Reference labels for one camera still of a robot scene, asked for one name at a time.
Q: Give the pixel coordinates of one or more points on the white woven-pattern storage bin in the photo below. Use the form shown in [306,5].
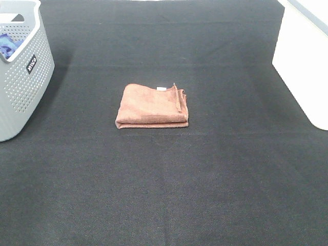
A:
[300,56]

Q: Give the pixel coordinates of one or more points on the brown microfibre towel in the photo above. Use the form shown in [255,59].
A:
[144,107]

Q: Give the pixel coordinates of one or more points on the black table cloth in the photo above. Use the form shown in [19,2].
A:
[250,169]

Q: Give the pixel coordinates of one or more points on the blue cloth in basket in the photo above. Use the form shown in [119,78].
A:
[8,45]

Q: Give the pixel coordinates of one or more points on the grey perforated laundry basket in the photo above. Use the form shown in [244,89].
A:
[26,74]

